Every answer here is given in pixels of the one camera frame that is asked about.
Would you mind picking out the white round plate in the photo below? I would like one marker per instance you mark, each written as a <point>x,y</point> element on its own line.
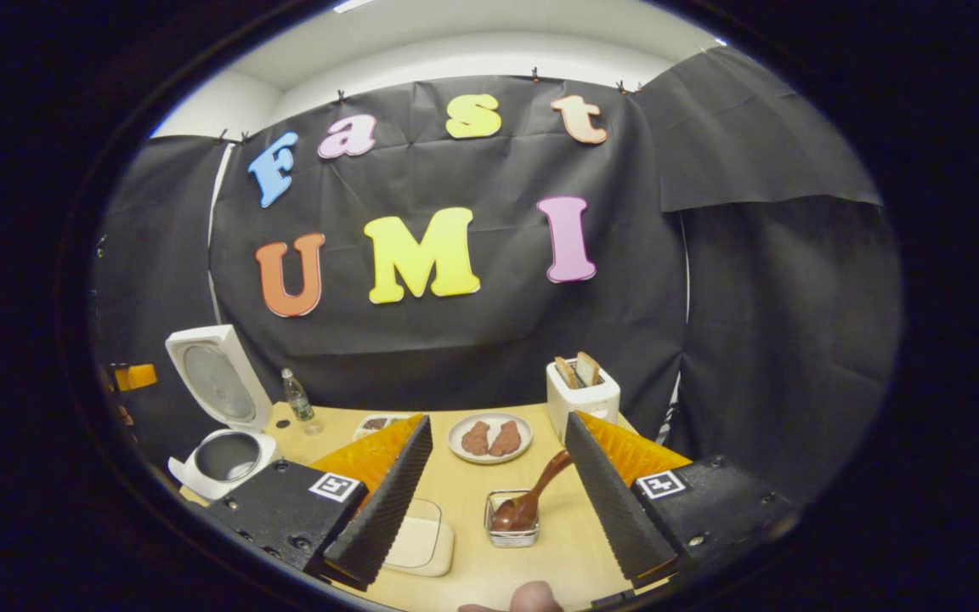
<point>489,460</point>

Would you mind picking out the white rice cooker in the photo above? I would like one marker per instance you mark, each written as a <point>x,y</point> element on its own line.
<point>222,382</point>

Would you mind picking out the brown meat piece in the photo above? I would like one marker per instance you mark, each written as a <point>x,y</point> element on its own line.
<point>476,439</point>
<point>506,439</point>

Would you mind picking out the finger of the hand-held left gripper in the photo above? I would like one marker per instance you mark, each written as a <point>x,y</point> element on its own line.
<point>137,376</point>

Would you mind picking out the clear plastic water bottle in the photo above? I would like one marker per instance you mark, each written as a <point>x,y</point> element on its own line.
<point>297,399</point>

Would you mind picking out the toast slice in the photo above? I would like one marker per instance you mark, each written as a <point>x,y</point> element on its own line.
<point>589,368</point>
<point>567,372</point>

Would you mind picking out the clear rice container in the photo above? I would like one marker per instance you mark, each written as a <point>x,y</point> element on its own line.
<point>421,544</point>

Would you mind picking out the clear chopstick holder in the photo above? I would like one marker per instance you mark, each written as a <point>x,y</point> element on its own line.
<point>513,539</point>

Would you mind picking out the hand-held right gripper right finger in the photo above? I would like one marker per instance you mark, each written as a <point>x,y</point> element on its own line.
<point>608,501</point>

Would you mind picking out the brown wooden spoon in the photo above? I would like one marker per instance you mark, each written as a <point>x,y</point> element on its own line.
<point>532,497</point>

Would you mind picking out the white divided grain dish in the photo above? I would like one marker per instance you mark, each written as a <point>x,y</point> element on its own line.
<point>370,423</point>

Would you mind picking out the white toaster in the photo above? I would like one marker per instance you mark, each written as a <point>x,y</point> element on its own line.
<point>583,408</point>

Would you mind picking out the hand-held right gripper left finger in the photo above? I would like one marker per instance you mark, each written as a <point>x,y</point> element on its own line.
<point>383,510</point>

